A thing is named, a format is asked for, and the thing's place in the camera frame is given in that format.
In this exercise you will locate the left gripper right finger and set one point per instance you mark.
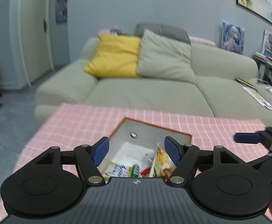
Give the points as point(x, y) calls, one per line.
point(185, 160)

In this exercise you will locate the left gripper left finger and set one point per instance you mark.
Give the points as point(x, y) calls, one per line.
point(88, 158)

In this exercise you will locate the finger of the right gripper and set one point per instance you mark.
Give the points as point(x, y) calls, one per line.
point(247, 138)

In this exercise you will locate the yellow biscuit bag blue label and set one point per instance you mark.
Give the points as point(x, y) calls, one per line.
point(162, 166)

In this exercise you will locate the yellow white 4meric packet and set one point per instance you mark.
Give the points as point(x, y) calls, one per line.
point(116, 170)

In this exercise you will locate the green snack stick packet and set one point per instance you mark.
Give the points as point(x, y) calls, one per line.
point(135, 171)

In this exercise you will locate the pink checkered tablecloth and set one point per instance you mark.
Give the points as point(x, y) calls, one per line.
point(72, 125)

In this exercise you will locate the red orange snack packet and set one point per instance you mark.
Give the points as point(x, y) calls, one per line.
point(146, 172)

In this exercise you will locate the orange storage box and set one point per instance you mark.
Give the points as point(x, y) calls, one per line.
point(135, 142)

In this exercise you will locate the magazines on sofa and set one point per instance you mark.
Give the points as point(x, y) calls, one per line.
point(259, 89)

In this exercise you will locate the beige sofa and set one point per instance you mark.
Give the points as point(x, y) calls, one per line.
point(216, 93)

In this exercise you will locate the side table with books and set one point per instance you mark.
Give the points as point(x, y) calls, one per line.
point(264, 57)

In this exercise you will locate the blue anime poster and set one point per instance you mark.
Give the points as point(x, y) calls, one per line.
point(232, 38)

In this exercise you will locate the beige cushion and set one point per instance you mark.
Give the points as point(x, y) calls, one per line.
point(164, 58)

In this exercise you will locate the yellow cushion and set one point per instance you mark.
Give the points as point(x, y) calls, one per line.
point(116, 56)

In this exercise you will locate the grey cushion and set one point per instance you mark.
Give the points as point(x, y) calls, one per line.
point(168, 31)

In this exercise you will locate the cream door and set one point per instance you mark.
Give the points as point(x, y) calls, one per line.
point(30, 40)

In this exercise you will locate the blue poster on wall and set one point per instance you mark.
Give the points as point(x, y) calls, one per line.
point(61, 14)

